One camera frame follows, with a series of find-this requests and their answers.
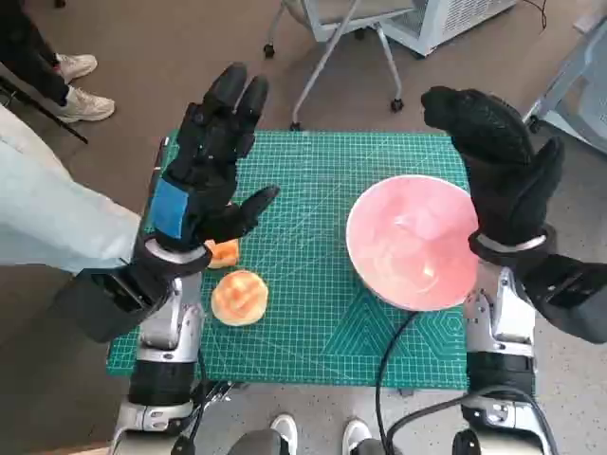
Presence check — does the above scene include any black metal table rail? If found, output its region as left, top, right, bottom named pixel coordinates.
left=192, top=378, right=252, bottom=413

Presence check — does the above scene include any looped black robot cable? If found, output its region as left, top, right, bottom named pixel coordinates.
left=383, top=395, right=470, bottom=455

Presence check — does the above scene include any person with white shoes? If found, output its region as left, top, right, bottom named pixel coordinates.
left=0, top=0, right=117, bottom=124

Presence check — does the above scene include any pink bowl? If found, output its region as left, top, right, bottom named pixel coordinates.
left=344, top=174, right=480, bottom=312

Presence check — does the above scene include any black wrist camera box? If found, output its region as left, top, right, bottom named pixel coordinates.
left=514, top=253, right=607, bottom=345
left=53, top=264, right=170, bottom=345

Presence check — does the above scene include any silver table edge rail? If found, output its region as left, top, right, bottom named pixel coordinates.
left=150, top=136, right=171, bottom=200

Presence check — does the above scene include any long twisted toy bread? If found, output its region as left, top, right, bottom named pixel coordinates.
left=204, top=238, right=241, bottom=270

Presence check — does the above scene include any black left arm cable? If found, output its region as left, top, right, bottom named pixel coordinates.
left=187, top=350, right=212, bottom=455

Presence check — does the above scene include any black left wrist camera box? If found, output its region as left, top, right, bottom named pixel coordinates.
left=53, top=264, right=170, bottom=345

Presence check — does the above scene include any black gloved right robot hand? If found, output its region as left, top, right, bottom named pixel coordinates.
left=420, top=85, right=566, bottom=252

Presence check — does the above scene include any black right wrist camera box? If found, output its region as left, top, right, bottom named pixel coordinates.
left=514, top=253, right=607, bottom=345

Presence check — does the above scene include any dark grey leg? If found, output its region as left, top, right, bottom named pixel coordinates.
left=356, top=436, right=395, bottom=455
left=226, top=428, right=285, bottom=455

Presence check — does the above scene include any pale blue wheeled chair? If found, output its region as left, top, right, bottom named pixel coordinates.
left=521, top=18, right=607, bottom=157

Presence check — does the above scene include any round toy bread bun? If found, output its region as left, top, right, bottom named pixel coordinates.
left=210, top=269, right=270, bottom=327

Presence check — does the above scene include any long black robot cable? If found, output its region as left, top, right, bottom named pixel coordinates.
left=374, top=307, right=418, bottom=455

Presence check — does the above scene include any person in light trousers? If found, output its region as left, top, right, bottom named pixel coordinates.
left=0, top=101, right=143, bottom=276

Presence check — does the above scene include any green cutting mat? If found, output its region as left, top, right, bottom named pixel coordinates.
left=107, top=130, right=470, bottom=388

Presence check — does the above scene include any grey wheeled chair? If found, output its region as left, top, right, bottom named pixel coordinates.
left=263, top=0, right=431, bottom=132

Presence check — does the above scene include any white shoe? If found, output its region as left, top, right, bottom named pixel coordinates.
left=341, top=416, right=374, bottom=455
left=269, top=413, right=299, bottom=455

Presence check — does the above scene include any black stand leg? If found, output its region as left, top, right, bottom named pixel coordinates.
left=0, top=73, right=90, bottom=145

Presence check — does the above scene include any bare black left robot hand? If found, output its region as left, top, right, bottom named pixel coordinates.
left=141, top=62, right=282, bottom=252

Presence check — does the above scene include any white grilled cabinet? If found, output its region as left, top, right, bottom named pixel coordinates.
left=381, top=0, right=518, bottom=59

